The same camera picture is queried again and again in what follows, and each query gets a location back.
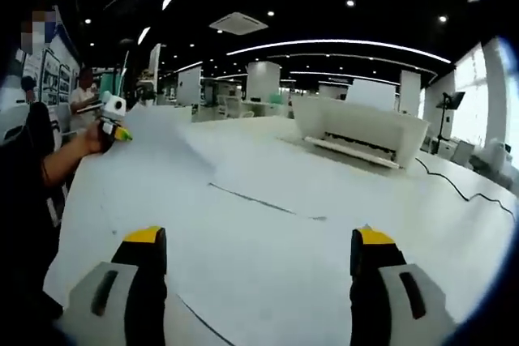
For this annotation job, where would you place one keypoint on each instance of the background office workstations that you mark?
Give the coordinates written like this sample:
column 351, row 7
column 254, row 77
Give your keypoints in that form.
column 235, row 105

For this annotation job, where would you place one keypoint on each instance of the white inkjet printer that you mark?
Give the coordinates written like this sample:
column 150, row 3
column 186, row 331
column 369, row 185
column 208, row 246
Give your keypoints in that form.
column 365, row 131

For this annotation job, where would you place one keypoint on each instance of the person's dark shirt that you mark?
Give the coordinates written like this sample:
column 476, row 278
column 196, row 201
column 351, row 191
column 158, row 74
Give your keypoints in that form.
column 24, row 220

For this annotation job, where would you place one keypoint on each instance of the small white printer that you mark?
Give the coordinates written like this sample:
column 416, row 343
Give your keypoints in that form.
column 492, row 155

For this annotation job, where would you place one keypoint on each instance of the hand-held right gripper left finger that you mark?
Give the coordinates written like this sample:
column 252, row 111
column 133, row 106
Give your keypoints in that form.
column 85, row 301

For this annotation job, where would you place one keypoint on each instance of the black monitor on tripod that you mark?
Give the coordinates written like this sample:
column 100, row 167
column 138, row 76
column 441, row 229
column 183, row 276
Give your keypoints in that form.
column 452, row 101

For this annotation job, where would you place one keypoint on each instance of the narrow window with blinds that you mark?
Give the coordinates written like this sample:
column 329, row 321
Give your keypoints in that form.
column 470, row 95

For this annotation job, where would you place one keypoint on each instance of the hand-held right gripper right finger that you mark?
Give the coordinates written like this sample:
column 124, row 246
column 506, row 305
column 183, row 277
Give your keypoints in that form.
column 425, row 301

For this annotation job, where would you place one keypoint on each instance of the blue white wall display board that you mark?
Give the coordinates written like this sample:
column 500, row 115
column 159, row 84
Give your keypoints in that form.
column 52, row 74

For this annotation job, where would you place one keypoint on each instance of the white table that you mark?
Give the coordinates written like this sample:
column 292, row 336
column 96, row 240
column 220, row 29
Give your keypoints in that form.
column 385, row 216

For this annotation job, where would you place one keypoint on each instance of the white printing paper bundle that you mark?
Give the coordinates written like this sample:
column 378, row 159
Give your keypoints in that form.
column 162, row 139

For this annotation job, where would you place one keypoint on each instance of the white printing papers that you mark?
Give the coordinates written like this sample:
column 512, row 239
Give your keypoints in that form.
column 243, row 249

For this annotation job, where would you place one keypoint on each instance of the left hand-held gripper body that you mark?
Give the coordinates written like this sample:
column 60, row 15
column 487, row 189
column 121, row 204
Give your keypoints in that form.
column 112, row 109

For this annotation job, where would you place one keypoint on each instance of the person's left hand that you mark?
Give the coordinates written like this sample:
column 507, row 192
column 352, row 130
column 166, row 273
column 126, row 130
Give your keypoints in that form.
column 96, row 139

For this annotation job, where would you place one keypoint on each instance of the ceiling air conditioner vent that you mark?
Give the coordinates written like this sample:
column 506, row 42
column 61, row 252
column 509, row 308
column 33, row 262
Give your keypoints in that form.
column 239, row 22

